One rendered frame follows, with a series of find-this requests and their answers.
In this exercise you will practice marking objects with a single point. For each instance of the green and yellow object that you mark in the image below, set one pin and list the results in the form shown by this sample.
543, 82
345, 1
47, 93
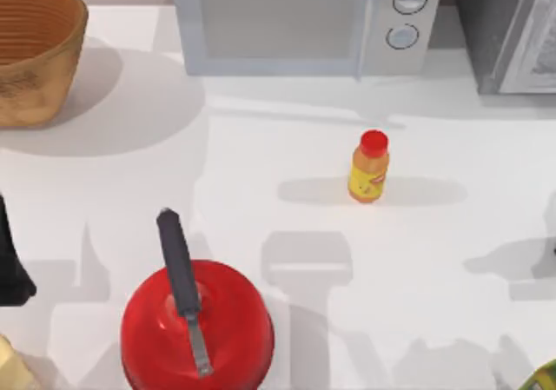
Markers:
543, 379

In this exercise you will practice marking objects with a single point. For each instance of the round microwave knob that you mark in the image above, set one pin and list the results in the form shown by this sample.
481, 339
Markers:
402, 36
409, 0

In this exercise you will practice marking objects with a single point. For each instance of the woven wooden basket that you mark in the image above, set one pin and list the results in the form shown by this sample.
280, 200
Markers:
30, 60

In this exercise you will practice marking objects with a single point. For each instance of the orange bottle with red cap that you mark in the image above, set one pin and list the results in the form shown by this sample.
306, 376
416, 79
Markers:
368, 173

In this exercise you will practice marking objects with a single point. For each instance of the pale yellow object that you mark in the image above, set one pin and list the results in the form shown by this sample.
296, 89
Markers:
11, 368

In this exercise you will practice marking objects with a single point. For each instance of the red pan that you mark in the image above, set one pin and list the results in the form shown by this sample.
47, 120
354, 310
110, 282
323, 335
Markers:
234, 320

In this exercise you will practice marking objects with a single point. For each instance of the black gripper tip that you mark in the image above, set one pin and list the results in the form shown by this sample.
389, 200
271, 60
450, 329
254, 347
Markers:
11, 268

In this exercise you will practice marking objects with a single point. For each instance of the microwave oven door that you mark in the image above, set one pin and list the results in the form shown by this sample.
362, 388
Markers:
278, 21

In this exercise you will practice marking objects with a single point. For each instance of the pale microwave oven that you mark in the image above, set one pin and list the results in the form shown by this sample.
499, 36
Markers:
404, 66

